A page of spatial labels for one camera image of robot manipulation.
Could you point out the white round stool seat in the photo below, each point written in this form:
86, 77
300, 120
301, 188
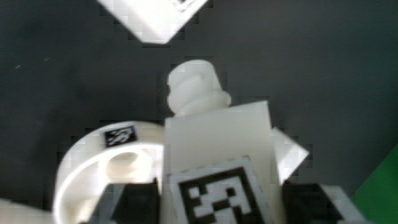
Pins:
115, 157

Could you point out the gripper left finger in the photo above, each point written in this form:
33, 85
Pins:
129, 205

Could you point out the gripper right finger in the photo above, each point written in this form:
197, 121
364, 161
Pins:
319, 205

